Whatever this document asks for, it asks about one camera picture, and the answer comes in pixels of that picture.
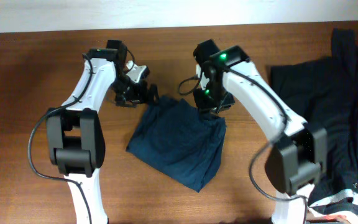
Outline navy blue shorts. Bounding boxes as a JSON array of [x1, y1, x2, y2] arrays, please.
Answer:
[[126, 96, 227, 192]]

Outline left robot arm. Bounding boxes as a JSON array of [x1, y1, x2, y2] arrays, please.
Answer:
[[45, 40, 159, 223]]

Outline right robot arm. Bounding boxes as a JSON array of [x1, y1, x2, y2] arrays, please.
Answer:
[[193, 39, 328, 223]]

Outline black garment pile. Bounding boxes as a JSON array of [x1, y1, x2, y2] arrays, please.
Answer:
[[270, 29, 358, 206]]

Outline white striped waistband garment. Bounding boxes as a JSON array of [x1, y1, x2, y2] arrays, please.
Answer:
[[308, 187, 358, 207]]

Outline red white object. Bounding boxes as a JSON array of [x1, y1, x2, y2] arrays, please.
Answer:
[[306, 213, 358, 224]]

